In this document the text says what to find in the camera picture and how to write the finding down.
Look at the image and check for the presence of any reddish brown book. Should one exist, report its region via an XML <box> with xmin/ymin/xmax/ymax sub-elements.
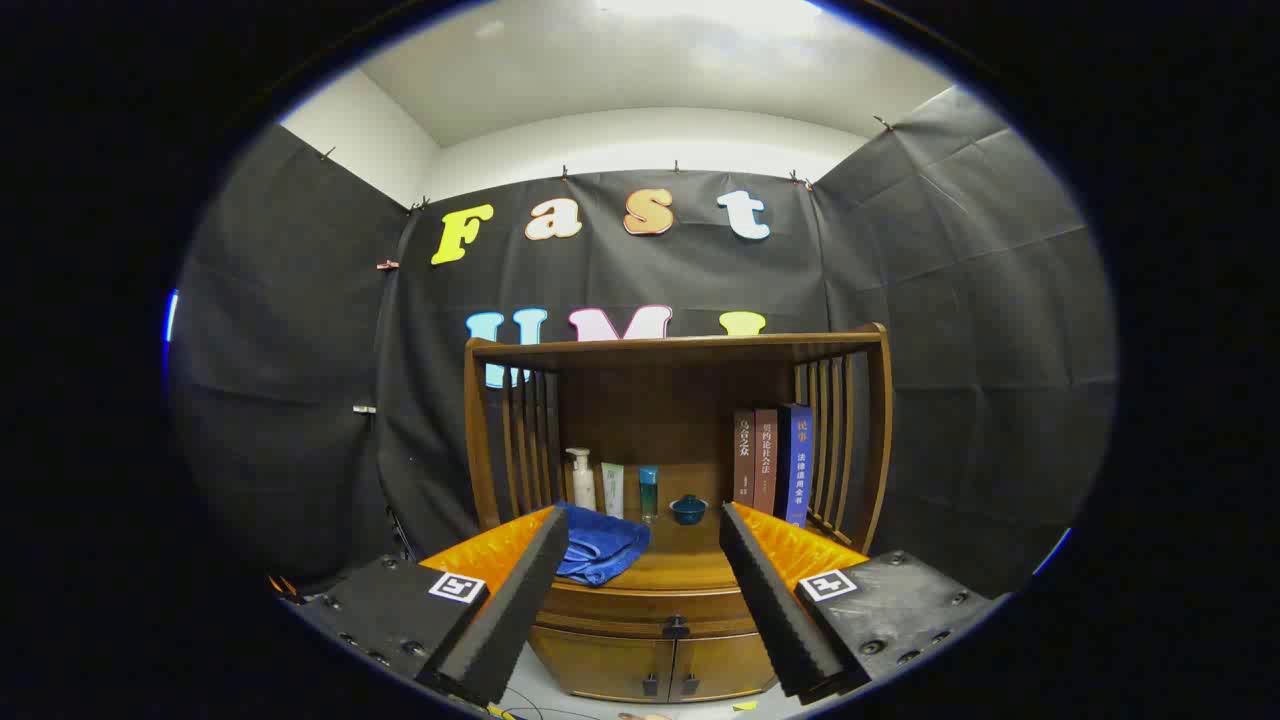
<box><xmin>753</xmin><ymin>407</ymin><xmax>780</xmax><ymax>517</ymax></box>

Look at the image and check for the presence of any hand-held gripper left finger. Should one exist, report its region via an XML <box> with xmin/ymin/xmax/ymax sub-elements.
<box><xmin>285</xmin><ymin>503</ymin><xmax>571</xmax><ymax>707</ymax></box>

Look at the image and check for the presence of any wooden drawer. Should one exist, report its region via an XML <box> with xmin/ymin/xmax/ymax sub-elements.
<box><xmin>533</xmin><ymin>583</ymin><xmax>769</xmax><ymax>643</ymax></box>

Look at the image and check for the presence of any wooden cabinet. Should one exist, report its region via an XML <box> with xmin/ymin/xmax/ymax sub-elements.
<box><xmin>463</xmin><ymin>322</ymin><xmax>893</xmax><ymax>704</ymax></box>

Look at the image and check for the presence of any blue folded towel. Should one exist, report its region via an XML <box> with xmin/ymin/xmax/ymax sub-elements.
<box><xmin>555</xmin><ymin>502</ymin><xmax>652</xmax><ymax>587</ymax></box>

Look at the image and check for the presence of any blue book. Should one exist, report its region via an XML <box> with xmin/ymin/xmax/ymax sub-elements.
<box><xmin>777</xmin><ymin>403</ymin><xmax>815</xmax><ymax>528</ymax></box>

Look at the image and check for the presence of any wooden cabinet door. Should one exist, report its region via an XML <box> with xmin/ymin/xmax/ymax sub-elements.
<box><xmin>528</xmin><ymin>626</ymin><xmax>675</xmax><ymax>703</ymax></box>
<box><xmin>672</xmin><ymin>632</ymin><xmax>781</xmax><ymax>701</ymax></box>

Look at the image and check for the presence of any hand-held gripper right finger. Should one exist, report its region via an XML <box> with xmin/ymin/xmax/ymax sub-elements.
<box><xmin>718</xmin><ymin>501</ymin><xmax>1001</xmax><ymax>701</ymax></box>

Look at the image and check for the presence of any white pump bottle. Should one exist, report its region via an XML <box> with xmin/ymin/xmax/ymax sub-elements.
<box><xmin>565</xmin><ymin>447</ymin><xmax>598</xmax><ymax>512</ymax></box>

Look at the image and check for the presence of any wooden countertop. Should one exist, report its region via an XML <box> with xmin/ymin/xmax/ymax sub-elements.
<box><xmin>500</xmin><ymin>508</ymin><xmax>853</xmax><ymax>593</ymax></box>

